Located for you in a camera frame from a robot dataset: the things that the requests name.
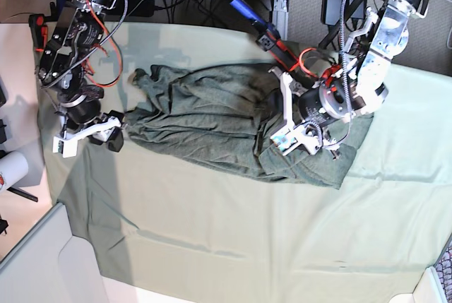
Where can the white paper roll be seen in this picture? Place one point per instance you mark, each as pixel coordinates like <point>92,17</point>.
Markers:
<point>13,168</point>

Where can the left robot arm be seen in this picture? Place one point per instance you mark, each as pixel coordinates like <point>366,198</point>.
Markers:
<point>370,34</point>

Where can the blue orange bar clamp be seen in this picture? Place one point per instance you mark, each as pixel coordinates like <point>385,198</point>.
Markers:
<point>268,39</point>

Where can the black power brick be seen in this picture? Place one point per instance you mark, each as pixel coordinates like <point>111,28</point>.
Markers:
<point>140,8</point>

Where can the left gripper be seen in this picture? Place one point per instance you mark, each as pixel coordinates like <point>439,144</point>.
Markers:
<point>321,105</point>

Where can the light green table cloth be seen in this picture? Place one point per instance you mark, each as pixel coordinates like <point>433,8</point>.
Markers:
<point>173,227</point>

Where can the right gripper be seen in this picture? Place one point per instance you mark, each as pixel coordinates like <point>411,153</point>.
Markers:
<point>83,111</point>

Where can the orange black corner clamp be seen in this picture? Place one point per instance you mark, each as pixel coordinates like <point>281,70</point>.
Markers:
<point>39,30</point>

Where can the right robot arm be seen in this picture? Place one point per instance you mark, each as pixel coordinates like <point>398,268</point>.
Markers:
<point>64,67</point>

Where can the aluminium table leg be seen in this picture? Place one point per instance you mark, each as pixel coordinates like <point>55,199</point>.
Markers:
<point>280,17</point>

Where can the green T-shirt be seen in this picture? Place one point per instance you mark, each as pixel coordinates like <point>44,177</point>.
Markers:
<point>209,117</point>

